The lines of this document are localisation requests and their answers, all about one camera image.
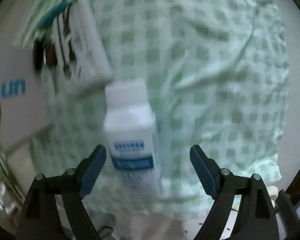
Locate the white medicine bottle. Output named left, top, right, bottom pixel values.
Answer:
left=103, top=79, right=161, bottom=198

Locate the teal cylindrical tube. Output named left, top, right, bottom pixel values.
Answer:
left=36, top=0, right=73, bottom=30

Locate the black car key fob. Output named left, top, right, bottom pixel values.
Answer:
left=32, top=36, right=46, bottom=73

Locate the white cardboard box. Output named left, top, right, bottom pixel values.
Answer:
left=0, top=46, right=52, bottom=153

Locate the white power bank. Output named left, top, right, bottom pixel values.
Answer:
left=52, top=0, right=113, bottom=97

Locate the green checkered cloth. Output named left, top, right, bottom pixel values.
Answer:
left=17, top=0, right=291, bottom=222

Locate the black long usb cable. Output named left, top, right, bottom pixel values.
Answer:
left=55, top=0, right=73, bottom=79

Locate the black short usb cable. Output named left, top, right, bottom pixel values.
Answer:
left=62, top=4, right=79, bottom=68

